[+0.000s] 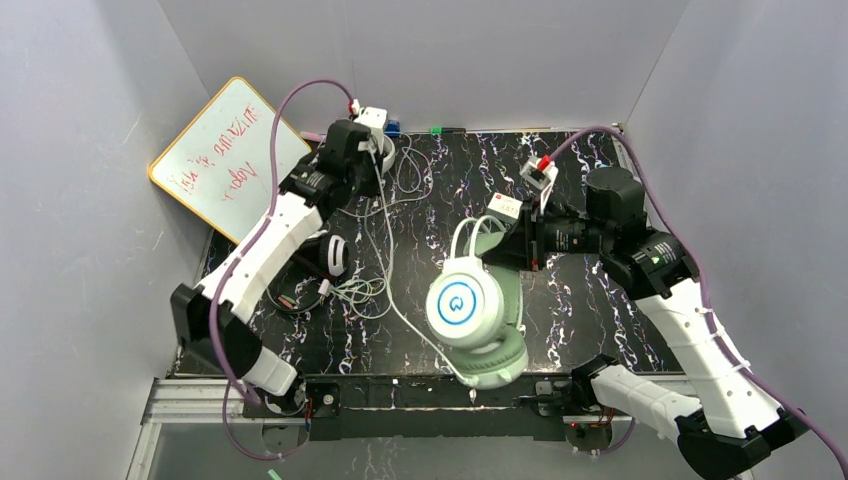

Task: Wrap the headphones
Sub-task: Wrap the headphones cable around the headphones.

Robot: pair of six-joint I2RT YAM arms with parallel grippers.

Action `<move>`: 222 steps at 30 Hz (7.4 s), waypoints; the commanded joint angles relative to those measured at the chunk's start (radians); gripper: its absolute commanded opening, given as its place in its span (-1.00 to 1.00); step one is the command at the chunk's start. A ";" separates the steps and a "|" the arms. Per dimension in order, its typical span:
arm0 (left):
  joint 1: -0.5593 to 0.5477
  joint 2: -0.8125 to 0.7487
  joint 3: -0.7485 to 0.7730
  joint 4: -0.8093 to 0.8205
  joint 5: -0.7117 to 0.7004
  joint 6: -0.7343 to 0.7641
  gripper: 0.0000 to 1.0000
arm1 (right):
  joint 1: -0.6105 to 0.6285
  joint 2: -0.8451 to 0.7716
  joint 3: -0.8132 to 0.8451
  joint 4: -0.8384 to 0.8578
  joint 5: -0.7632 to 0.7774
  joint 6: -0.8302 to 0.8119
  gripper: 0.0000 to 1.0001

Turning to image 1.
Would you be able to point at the black and white headphones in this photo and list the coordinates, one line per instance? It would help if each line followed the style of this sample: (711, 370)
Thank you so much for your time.
(318, 265)

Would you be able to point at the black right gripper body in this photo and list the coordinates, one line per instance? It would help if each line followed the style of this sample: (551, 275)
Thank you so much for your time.
(527, 238)

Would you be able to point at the blue marker pen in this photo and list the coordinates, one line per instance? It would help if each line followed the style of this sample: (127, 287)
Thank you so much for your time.
(392, 129)

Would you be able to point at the mint green headphones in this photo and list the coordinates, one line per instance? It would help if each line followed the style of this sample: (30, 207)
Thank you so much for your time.
(477, 311)

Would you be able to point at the grey white headphones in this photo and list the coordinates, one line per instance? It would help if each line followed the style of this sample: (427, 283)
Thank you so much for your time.
(387, 152)

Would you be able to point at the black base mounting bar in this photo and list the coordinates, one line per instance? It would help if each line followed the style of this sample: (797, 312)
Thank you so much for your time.
(429, 406)

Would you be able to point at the green black marker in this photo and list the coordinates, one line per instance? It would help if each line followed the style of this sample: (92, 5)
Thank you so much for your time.
(442, 130)

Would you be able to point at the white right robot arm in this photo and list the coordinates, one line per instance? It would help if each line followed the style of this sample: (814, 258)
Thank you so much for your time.
(729, 424)

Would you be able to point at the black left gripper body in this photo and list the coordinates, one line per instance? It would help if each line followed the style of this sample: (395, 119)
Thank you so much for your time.
(370, 158)

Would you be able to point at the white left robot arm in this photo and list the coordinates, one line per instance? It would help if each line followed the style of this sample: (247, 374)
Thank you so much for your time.
(211, 318)

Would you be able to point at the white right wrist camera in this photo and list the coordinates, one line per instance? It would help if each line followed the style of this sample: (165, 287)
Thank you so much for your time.
(540, 174)

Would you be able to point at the yellow framed whiteboard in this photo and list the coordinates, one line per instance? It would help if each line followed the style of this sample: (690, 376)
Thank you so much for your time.
(219, 165)

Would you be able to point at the small white red box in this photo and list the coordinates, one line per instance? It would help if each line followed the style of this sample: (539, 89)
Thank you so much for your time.
(505, 208)

